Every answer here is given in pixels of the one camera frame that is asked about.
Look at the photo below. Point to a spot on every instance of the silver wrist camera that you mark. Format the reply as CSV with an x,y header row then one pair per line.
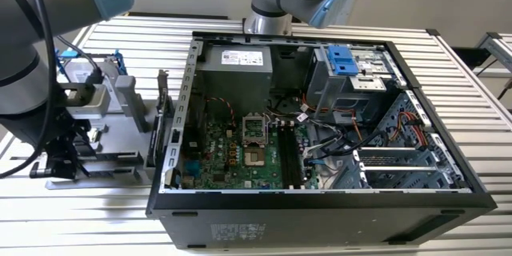
x,y
89,103

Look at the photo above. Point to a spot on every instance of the metal slat side table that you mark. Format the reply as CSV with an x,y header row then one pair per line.
x,y
500,44

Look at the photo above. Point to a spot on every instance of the green motherboard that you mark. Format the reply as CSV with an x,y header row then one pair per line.
x,y
216,154

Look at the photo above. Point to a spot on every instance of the grey power supply unit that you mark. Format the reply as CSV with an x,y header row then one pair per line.
x,y
236,88

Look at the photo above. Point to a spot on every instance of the CPU socket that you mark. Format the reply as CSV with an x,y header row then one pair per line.
x,y
254,157

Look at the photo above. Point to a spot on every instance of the grey parts rack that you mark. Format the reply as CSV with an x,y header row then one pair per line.
x,y
120,136

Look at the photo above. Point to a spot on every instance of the black RAM slot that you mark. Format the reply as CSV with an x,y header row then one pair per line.
x,y
288,155
293,155
282,155

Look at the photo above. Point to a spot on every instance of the grey metal drive cage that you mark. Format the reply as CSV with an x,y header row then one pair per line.
x,y
332,88

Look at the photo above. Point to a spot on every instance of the hard disk in blue carrier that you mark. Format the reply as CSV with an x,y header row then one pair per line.
x,y
76,71

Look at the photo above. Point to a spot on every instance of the blue plastic drive latch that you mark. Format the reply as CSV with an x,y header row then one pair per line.
x,y
340,58

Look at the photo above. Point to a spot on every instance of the silver CPU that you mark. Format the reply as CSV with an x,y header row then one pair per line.
x,y
93,135

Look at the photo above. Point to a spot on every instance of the black open PC case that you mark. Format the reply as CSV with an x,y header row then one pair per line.
x,y
280,223

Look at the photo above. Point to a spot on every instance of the black graphics card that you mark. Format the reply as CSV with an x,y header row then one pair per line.
x,y
153,145

